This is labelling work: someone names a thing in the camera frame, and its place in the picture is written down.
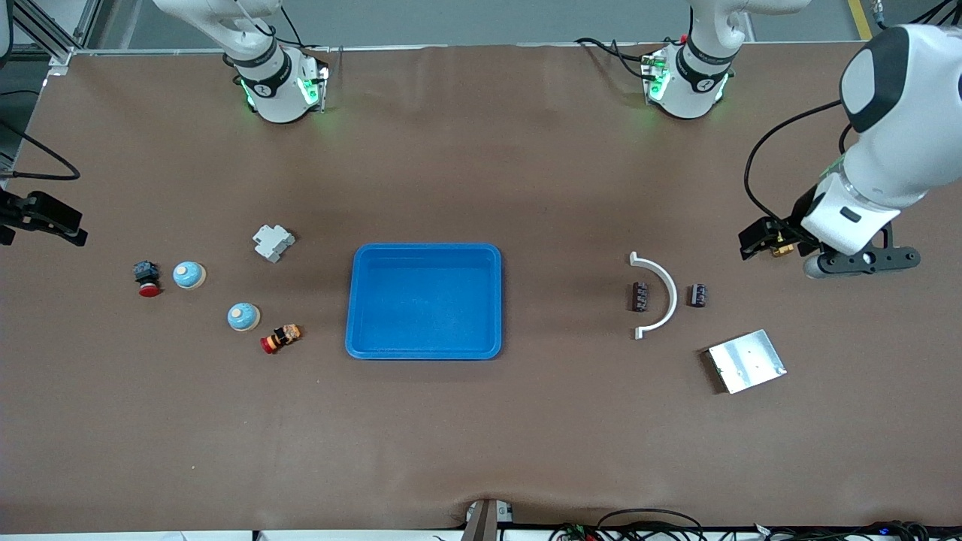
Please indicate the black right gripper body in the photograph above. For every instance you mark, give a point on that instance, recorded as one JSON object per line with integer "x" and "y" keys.
{"x": 22, "y": 210}

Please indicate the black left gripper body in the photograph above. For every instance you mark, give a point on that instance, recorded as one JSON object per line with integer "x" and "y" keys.
{"x": 798, "y": 210}

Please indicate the black capacitor block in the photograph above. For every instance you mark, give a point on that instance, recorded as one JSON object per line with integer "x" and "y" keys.
{"x": 640, "y": 297}
{"x": 699, "y": 295}

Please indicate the blue dome bell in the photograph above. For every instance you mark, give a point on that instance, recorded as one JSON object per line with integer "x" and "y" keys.
{"x": 243, "y": 317}
{"x": 189, "y": 275}

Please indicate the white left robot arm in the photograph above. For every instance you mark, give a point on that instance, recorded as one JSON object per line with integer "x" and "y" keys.
{"x": 894, "y": 113}

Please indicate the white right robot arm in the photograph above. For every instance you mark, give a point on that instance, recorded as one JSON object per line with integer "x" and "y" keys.
{"x": 274, "y": 90}

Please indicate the red button black block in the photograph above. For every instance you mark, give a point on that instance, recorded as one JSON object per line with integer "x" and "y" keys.
{"x": 147, "y": 276}

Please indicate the aluminium metal plate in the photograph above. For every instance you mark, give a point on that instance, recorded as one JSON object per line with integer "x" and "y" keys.
{"x": 748, "y": 362}

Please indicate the white grey plastic clip part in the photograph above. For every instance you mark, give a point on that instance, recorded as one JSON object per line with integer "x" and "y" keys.
{"x": 272, "y": 243}

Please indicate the red yellow push button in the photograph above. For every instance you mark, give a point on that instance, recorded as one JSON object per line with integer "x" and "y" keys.
{"x": 282, "y": 338}

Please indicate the blue plastic tray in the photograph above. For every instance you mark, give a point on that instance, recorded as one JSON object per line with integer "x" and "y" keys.
{"x": 425, "y": 300}

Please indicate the grey metal table clamp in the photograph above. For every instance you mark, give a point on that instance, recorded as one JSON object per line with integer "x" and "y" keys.
{"x": 481, "y": 522}

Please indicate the aluminium frame profile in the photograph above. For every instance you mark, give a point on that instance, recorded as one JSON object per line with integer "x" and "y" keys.
{"x": 60, "y": 54}

